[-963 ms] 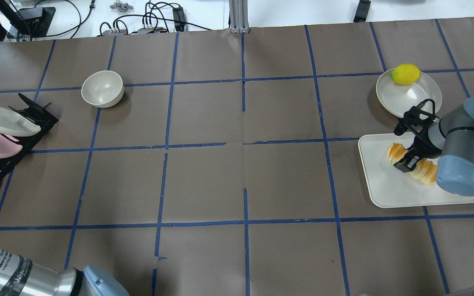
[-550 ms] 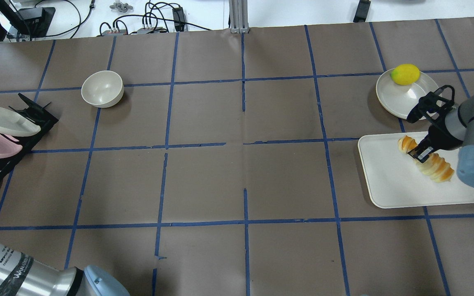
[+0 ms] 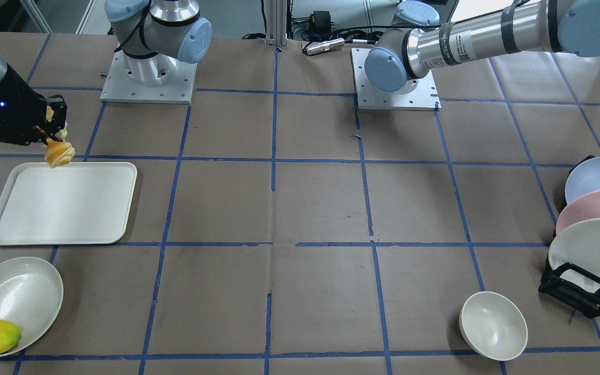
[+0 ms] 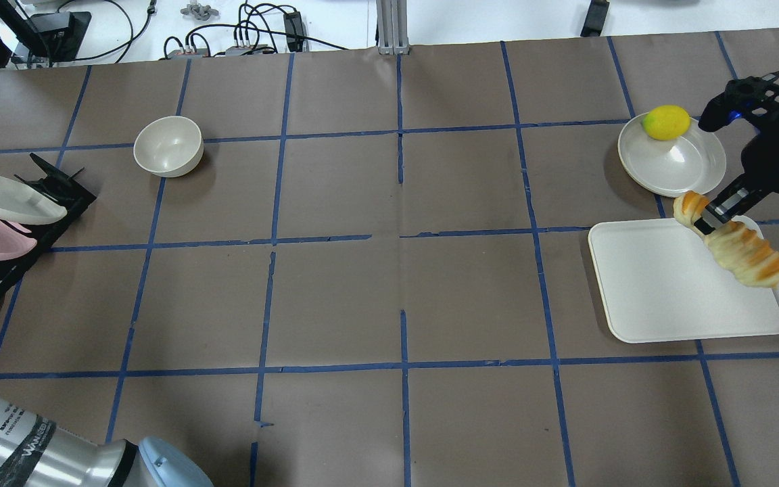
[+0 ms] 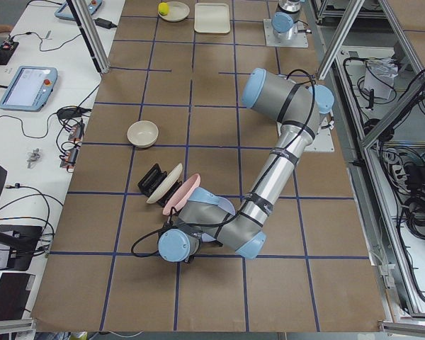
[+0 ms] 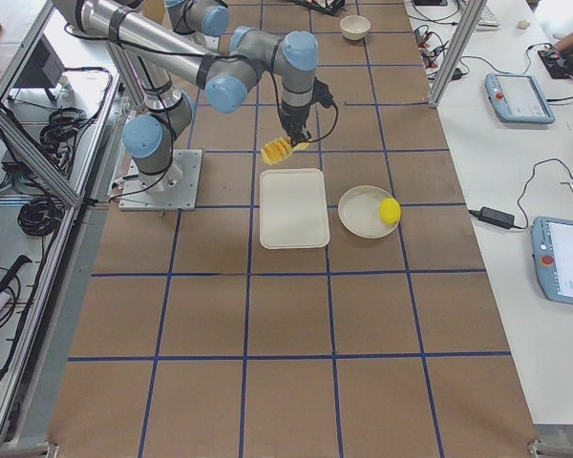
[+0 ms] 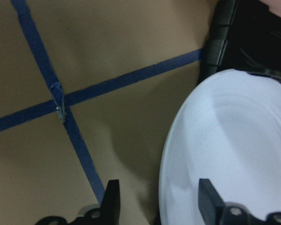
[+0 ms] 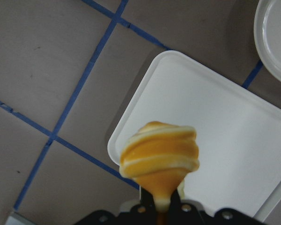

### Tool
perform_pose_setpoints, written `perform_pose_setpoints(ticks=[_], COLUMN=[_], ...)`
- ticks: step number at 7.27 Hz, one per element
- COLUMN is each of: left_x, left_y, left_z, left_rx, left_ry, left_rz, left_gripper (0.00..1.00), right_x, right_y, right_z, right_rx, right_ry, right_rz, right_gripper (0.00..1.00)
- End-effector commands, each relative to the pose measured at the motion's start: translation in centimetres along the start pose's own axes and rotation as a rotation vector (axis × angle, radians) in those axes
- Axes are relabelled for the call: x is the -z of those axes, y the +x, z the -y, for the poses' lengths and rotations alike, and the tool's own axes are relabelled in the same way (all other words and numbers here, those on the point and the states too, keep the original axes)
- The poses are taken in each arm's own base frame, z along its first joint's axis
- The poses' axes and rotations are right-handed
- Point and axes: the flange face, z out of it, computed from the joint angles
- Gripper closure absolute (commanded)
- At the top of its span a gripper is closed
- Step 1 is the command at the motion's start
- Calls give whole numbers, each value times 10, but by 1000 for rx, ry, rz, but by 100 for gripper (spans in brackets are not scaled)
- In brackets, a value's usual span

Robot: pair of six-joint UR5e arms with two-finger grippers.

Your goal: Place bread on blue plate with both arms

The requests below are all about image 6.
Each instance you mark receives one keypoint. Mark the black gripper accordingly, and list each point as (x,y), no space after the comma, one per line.
(293,118)

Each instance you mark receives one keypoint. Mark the yellow bread loaf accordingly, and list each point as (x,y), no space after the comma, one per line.
(280,149)

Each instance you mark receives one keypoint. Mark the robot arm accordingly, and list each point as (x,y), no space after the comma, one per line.
(209,17)
(165,61)

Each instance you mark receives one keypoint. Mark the cream plate with lemon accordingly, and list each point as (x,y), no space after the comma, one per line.
(358,210)

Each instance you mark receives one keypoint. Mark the white rectangular tray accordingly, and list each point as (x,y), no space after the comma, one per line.
(293,209)

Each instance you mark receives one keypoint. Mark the cream bowl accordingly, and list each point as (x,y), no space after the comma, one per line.
(354,27)

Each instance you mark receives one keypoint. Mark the yellow lemon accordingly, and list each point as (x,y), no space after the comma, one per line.
(390,211)

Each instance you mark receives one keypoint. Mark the blue teach pendant far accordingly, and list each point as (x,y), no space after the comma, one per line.
(518,99)

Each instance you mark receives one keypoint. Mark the blue teach pendant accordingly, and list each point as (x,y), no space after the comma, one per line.
(518,99)
(552,243)

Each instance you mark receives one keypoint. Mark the black power adapter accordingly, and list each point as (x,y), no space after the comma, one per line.
(496,217)

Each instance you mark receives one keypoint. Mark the blue teach pendant near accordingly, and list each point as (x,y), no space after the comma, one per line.
(552,243)

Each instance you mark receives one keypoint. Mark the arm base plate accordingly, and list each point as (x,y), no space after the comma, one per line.
(178,189)

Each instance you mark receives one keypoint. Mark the aluminium frame post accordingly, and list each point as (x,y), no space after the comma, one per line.
(457,45)

